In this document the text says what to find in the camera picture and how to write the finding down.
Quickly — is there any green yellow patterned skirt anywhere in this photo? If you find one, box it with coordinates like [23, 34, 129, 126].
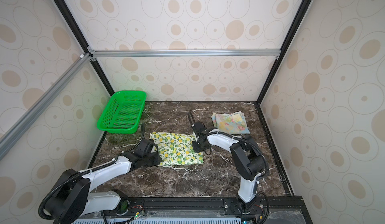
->
[149, 132, 204, 166]

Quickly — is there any pastel floral skirt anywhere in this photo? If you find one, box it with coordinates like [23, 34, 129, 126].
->
[211, 112, 250, 135]

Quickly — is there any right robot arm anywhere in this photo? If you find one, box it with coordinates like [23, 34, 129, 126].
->
[191, 122, 269, 207]

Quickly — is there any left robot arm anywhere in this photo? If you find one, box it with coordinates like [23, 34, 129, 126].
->
[38, 139, 161, 224]

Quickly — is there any green plastic basket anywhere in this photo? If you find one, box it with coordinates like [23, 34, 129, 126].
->
[97, 91, 147, 134]

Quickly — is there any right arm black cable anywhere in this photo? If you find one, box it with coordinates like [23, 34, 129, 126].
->
[187, 112, 270, 224]

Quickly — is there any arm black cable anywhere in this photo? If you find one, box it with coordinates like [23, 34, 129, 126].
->
[187, 112, 270, 224]
[37, 122, 159, 221]

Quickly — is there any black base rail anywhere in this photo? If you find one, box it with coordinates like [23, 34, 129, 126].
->
[53, 195, 313, 224]

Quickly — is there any horizontal aluminium rail back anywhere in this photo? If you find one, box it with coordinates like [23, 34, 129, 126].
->
[91, 49, 281, 57]

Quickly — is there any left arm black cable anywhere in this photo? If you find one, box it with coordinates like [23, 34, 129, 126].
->
[37, 122, 159, 221]

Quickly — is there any diagonal aluminium rail left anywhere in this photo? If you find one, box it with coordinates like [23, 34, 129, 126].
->
[1, 53, 91, 159]

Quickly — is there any left black frame post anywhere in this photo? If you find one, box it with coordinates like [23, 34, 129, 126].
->
[53, 0, 115, 96]

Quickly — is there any black frame post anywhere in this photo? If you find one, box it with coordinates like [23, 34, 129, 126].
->
[256, 0, 312, 106]
[53, 0, 115, 96]

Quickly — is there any right black frame post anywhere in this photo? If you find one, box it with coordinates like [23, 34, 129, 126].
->
[256, 0, 312, 106]

